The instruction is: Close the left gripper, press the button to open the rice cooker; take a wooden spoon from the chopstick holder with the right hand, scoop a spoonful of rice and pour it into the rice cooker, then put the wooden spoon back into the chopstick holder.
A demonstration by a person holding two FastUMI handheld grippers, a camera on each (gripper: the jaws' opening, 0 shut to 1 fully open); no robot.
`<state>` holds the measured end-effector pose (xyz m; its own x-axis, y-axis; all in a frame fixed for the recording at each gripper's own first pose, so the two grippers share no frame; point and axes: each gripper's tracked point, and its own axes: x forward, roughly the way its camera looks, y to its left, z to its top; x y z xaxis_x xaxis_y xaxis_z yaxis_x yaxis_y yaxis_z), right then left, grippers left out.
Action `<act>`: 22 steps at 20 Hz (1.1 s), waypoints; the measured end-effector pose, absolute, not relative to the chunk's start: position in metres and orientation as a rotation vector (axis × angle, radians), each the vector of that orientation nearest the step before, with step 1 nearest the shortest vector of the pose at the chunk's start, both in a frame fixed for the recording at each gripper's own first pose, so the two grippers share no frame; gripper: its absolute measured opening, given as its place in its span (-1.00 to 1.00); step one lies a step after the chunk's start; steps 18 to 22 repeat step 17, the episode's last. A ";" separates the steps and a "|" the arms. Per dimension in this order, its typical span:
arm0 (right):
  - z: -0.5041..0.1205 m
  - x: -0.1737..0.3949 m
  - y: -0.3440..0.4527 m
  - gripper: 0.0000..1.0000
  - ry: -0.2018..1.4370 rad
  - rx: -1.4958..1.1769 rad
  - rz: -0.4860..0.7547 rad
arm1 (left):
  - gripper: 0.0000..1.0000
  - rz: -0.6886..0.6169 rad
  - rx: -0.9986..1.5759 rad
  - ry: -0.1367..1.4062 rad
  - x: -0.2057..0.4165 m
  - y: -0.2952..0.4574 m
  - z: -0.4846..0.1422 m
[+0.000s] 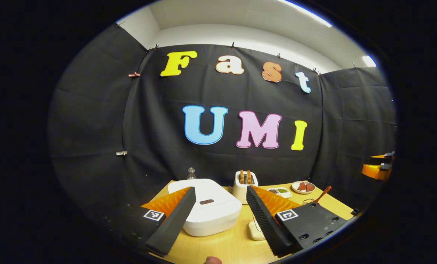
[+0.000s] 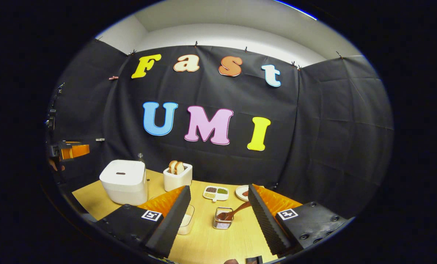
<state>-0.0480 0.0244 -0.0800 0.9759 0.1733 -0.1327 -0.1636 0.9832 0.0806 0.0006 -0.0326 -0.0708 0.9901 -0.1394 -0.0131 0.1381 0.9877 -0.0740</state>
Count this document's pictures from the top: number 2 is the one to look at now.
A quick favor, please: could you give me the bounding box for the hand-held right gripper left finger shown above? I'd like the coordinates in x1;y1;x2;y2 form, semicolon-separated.
96;185;192;258

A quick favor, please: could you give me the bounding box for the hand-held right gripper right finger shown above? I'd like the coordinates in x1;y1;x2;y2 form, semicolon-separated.
248;184;355;256

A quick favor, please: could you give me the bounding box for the brown wooden spoon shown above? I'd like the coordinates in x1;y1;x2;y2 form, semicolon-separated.
216;201;252;221

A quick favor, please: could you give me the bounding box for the metal wire chopstick holder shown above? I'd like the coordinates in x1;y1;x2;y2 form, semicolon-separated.
213;207;234;230

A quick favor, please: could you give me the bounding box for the white rice cooker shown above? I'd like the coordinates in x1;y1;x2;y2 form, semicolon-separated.
99;159;148;206

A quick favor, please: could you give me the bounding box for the clear plastic rice container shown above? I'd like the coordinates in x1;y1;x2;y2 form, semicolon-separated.
177;204;195;235

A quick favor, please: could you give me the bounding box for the white toaster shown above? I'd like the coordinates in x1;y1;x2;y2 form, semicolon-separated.
163;163;193;192

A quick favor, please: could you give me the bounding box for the white oval plate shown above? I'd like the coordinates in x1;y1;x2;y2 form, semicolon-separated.
235;185;250;202

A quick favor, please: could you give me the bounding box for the white divided bean dish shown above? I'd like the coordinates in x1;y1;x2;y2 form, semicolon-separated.
203;186;229;202

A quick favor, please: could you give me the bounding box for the black backdrop cloth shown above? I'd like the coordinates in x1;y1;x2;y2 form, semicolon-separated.
48;38;394;220

